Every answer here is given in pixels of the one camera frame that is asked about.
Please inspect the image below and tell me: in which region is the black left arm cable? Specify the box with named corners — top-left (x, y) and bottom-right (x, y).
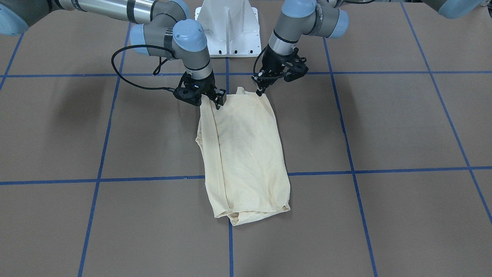
top-left (253, 46), bottom-right (269, 75)

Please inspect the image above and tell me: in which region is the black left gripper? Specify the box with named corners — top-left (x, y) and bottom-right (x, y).
top-left (252, 46), bottom-right (309, 97)

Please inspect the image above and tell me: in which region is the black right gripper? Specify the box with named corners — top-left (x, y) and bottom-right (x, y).
top-left (173, 72), bottom-right (226, 110)

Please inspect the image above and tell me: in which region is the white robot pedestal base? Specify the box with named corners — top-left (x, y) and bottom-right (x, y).
top-left (194, 0), bottom-right (263, 58)

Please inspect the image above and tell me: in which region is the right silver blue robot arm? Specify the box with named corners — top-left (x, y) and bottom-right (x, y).
top-left (0, 0), bottom-right (226, 108)

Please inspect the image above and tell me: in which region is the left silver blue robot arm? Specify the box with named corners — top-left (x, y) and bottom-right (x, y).
top-left (252, 0), bottom-right (349, 96)

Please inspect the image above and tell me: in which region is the beige long sleeve graphic shirt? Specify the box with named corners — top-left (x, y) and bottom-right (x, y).
top-left (196, 87), bottom-right (291, 226)

